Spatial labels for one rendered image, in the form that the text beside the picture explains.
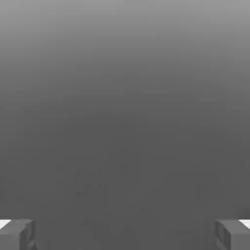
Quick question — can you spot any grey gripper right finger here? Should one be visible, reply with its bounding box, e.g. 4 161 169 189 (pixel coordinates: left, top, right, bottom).
213 218 250 250

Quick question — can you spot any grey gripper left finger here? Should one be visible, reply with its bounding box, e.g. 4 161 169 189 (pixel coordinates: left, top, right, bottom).
0 218 37 250

